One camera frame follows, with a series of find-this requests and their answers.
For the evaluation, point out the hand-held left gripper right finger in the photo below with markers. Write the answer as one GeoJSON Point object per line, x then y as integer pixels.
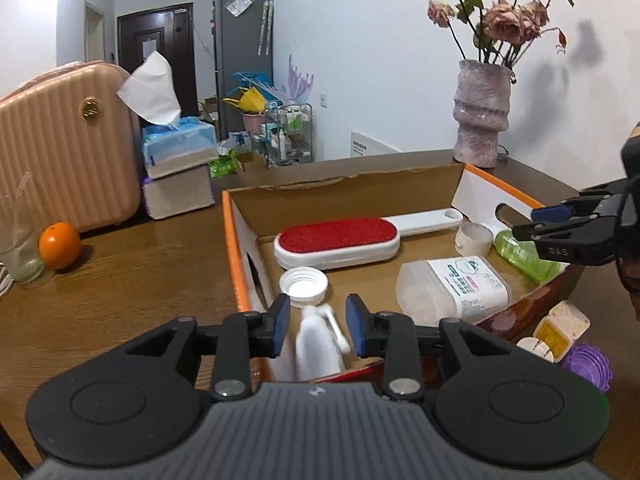
{"type": "Point", "coordinates": [356, 327]}

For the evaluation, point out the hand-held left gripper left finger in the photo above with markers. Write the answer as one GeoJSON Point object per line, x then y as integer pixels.
{"type": "Point", "coordinates": [281, 325]}

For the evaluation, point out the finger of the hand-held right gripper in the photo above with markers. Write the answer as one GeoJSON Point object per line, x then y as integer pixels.
{"type": "Point", "coordinates": [550, 213]}
{"type": "Point", "coordinates": [575, 240]}

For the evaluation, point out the white tube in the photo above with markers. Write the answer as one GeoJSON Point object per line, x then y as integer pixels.
{"type": "Point", "coordinates": [315, 345]}

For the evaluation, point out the white screw cap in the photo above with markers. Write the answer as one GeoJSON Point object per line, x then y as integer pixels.
{"type": "Point", "coordinates": [302, 287]}

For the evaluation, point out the green spray bottle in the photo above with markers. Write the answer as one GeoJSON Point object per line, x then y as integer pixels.
{"type": "Point", "coordinates": [525, 257]}

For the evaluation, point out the white tape roll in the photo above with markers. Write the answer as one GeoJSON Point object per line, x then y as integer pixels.
{"type": "Point", "coordinates": [472, 242]}

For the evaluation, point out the red and white lint brush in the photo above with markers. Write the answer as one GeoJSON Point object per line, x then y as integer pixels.
{"type": "Point", "coordinates": [335, 235]}

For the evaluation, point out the small white flip case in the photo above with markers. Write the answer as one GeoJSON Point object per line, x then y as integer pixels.
{"type": "Point", "coordinates": [555, 335]}

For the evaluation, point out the clear plastic bottle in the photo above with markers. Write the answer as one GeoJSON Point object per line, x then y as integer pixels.
{"type": "Point", "coordinates": [450, 290]}

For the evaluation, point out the purple screw cap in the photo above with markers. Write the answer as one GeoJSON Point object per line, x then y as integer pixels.
{"type": "Point", "coordinates": [587, 367]}

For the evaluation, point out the red cardboard box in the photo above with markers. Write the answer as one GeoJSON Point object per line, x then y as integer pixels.
{"type": "Point", "coordinates": [380, 195]}

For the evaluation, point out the pink ceramic vase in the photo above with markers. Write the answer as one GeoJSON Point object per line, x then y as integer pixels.
{"type": "Point", "coordinates": [480, 115]}

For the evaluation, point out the white tissue pack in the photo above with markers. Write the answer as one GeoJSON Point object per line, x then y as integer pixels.
{"type": "Point", "coordinates": [177, 192]}

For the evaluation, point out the green packet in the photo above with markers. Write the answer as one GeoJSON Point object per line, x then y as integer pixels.
{"type": "Point", "coordinates": [222, 166]}

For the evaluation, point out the dried pink roses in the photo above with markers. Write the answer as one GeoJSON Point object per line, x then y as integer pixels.
{"type": "Point", "coordinates": [505, 15]}

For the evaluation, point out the pink flower pot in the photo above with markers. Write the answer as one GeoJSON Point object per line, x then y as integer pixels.
{"type": "Point", "coordinates": [255, 122]}

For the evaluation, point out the blue tissue pack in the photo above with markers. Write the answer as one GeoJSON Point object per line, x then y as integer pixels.
{"type": "Point", "coordinates": [175, 142]}

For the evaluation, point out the yellow watering can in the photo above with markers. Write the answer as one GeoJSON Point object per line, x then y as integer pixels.
{"type": "Point", "coordinates": [250, 100]}

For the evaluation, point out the orange fruit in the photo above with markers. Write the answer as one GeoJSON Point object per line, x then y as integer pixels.
{"type": "Point", "coordinates": [60, 246]}

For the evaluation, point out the purple flower decoration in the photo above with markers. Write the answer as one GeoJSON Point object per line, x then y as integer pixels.
{"type": "Point", "coordinates": [300, 80]}

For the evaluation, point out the clear glass cup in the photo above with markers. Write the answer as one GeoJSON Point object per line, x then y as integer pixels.
{"type": "Point", "coordinates": [22, 260]}

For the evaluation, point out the grey refrigerator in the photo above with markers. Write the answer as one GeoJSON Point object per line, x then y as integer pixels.
{"type": "Point", "coordinates": [240, 50]}

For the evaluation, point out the pink ribbed suitcase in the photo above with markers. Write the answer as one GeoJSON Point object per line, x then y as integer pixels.
{"type": "Point", "coordinates": [60, 150]}

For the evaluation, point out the folded umbrella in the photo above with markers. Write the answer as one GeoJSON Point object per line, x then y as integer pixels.
{"type": "Point", "coordinates": [266, 20]}

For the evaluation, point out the dark brown entrance door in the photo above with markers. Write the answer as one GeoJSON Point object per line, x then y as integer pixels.
{"type": "Point", "coordinates": [175, 35]}

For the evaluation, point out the clear plastic bag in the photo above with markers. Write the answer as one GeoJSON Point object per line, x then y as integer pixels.
{"type": "Point", "coordinates": [237, 5]}

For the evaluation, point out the light interior door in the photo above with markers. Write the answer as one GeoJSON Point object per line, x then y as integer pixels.
{"type": "Point", "coordinates": [94, 32]}

